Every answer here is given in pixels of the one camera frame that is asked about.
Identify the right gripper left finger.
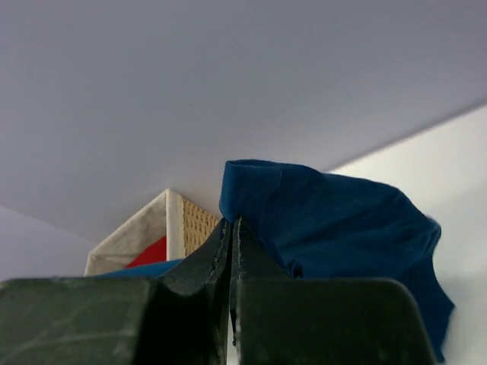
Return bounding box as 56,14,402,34
1,221,231,364

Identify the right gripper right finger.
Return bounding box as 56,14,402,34
232,218,436,365

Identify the dark blue t shirt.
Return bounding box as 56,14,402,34
100,159,457,364

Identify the rolled red t shirt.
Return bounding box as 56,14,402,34
126,236,167,268

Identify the wicker basket with liner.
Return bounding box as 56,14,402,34
84,189,219,276

